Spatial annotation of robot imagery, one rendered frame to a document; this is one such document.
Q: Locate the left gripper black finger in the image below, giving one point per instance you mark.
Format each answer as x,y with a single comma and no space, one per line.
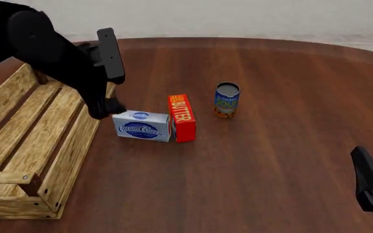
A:
98,110
117,106

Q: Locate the blue soup tin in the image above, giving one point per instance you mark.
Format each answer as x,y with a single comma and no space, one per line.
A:
227,100

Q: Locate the wooden slat tray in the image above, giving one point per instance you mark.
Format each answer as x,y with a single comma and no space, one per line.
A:
28,136

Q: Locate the red butter box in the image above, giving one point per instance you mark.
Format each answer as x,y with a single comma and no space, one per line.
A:
183,119

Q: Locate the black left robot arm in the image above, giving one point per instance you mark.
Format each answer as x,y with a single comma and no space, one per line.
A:
37,41

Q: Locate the dark grey plate on stalk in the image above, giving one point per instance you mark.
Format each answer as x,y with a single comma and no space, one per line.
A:
110,53

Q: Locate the white blue cream cheese box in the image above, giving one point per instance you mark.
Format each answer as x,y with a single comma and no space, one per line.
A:
141,128

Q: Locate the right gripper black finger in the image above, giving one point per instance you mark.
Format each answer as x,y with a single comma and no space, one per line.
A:
369,170

